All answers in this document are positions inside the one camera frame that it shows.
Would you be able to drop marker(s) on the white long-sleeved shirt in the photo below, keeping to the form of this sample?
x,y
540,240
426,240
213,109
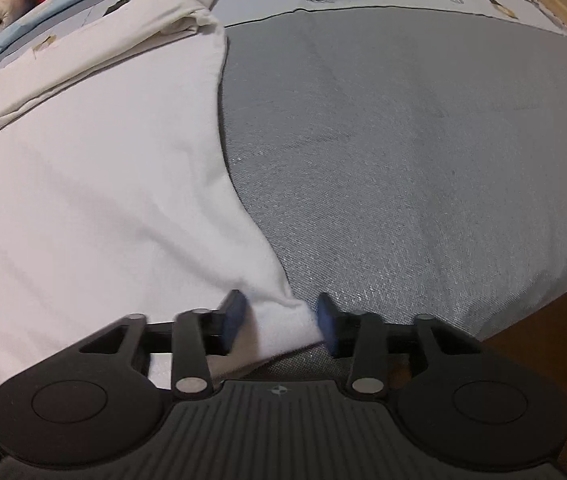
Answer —
x,y
103,200

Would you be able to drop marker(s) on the light blue sheet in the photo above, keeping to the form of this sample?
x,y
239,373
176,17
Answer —
x,y
18,30

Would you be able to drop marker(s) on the grey bed cover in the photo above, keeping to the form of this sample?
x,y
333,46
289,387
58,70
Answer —
x,y
413,160

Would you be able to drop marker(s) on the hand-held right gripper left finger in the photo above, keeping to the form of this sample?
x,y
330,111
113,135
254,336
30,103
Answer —
x,y
233,321

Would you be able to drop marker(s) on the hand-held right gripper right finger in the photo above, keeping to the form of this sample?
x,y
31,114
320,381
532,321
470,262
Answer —
x,y
328,326

